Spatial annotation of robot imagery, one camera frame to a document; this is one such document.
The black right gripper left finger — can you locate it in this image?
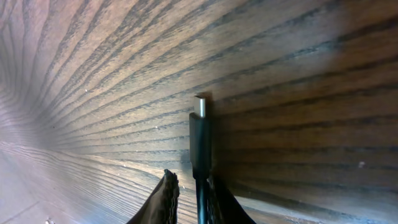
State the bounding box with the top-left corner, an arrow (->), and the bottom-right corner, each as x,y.
127,169 -> 180,224

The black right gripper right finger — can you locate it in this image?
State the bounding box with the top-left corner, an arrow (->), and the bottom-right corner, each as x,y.
208,176 -> 256,224

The black USB charging cable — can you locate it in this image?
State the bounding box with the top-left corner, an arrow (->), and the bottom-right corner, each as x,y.
188,95 -> 214,224

